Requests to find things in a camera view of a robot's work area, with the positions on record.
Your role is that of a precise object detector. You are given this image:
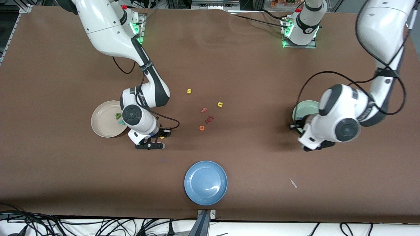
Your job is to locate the pale green plate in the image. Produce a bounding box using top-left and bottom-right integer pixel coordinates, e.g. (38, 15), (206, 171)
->
(292, 100), (321, 132)

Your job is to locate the beige brown plate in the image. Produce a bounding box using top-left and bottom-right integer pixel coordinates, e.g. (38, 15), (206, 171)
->
(91, 100), (129, 138)

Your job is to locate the blue plate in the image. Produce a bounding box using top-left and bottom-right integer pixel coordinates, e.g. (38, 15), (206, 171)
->
(184, 160), (228, 206)

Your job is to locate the brown table cover sheet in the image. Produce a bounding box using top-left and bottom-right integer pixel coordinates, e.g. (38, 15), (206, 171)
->
(0, 6), (420, 223)

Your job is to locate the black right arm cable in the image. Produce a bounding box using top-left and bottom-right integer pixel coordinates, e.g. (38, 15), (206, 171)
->
(113, 56), (180, 130)

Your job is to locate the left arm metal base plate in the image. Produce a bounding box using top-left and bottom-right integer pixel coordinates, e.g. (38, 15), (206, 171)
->
(281, 17), (317, 49)

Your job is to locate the grey metal camera bracket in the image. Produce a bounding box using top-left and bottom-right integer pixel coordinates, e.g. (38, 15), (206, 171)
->
(197, 209), (216, 236)

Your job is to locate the black cable on table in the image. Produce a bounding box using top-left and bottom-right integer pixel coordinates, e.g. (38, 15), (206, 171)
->
(230, 9), (286, 27)

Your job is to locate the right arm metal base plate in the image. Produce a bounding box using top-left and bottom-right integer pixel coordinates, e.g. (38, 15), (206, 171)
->
(130, 13), (145, 45)

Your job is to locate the dark background equipment frame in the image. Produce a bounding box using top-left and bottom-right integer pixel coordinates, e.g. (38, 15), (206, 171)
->
(166, 0), (263, 11)

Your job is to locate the black cable tangle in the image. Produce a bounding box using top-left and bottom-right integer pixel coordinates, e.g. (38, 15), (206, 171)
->
(0, 203), (197, 236)

